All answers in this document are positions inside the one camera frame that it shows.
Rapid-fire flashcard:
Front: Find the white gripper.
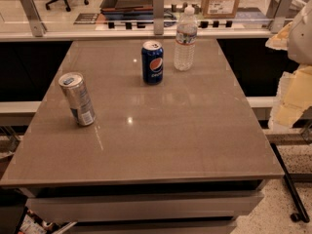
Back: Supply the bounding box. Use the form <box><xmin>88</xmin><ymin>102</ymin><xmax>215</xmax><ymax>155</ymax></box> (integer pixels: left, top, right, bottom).
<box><xmin>265</xmin><ymin>0</ymin><xmax>312</xmax><ymax>129</ymax></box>

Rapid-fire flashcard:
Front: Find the clear plastic water bottle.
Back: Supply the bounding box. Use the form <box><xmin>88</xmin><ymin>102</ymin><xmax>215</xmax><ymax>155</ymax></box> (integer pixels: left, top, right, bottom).
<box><xmin>174</xmin><ymin>5</ymin><xmax>198</xmax><ymax>71</ymax></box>

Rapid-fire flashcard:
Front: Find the blue pepsi can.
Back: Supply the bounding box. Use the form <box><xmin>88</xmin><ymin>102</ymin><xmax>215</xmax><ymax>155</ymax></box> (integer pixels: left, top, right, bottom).
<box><xmin>141</xmin><ymin>40</ymin><xmax>164</xmax><ymax>85</ymax></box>

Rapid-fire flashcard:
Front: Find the silver redbull can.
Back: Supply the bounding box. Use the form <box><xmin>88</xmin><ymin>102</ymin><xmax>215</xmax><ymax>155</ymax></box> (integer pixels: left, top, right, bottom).
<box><xmin>58</xmin><ymin>72</ymin><xmax>96</xmax><ymax>126</ymax></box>

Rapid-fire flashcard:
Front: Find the cardboard box with label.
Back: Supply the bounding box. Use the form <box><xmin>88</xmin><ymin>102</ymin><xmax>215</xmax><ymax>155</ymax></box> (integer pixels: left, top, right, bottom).
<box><xmin>201</xmin><ymin>0</ymin><xmax>240</xmax><ymax>19</ymax></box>

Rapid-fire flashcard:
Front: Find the black floor bar with wheel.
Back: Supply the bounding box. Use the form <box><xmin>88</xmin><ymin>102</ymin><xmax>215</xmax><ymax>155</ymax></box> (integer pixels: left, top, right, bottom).
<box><xmin>271</xmin><ymin>143</ymin><xmax>310</xmax><ymax>223</ymax></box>

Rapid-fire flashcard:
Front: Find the upper grey drawer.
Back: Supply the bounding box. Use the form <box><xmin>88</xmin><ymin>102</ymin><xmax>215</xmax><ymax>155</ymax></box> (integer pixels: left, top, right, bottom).
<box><xmin>26</xmin><ymin>191</ymin><xmax>263</xmax><ymax>222</ymax></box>

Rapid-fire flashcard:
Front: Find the grey drawer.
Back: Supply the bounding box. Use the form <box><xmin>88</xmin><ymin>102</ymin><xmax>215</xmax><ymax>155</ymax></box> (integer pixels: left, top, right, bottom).
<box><xmin>66</xmin><ymin>220</ymin><xmax>236</xmax><ymax>234</ymax></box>
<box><xmin>26</xmin><ymin>191</ymin><xmax>263</xmax><ymax>222</ymax></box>

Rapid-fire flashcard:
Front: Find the lower grey drawer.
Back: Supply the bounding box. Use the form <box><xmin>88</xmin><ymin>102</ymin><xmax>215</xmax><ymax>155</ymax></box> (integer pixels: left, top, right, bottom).
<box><xmin>66</xmin><ymin>220</ymin><xmax>236</xmax><ymax>234</ymax></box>

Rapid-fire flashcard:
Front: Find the grey open bin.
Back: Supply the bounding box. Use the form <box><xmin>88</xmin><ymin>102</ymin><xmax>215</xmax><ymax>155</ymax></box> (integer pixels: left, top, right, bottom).
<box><xmin>99</xmin><ymin>0</ymin><xmax>163</xmax><ymax>15</ymax></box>

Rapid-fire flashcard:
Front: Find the right metal glass bracket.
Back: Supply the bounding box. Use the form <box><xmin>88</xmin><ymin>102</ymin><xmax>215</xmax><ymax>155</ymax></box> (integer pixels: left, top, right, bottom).
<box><xmin>269</xmin><ymin>0</ymin><xmax>292</xmax><ymax>33</ymax></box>

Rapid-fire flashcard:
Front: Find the metal glass bracket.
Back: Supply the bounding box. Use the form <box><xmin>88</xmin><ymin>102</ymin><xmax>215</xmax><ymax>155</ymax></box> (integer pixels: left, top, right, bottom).
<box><xmin>19</xmin><ymin>0</ymin><xmax>46</xmax><ymax>37</ymax></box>
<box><xmin>153</xmin><ymin>0</ymin><xmax>164</xmax><ymax>35</ymax></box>
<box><xmin>269</xmin><ymin>0</ymin><xmax>292</xmax><ymax>33</ymax></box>

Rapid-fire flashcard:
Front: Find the middle metal glass bracket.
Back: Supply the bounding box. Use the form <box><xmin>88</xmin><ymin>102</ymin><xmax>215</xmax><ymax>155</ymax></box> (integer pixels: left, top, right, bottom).
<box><xmin>153</xmin><ymin>0</ymin><xmax>164</xmax><ymax>35</ymax></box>

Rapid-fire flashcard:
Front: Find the left metal glass bracket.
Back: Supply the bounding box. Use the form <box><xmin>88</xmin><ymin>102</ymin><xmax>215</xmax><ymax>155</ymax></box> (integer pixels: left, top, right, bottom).
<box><xmin>19</xmin><ymin>0</ymin><xmax>46</xmax><ymax>37</ymax></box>

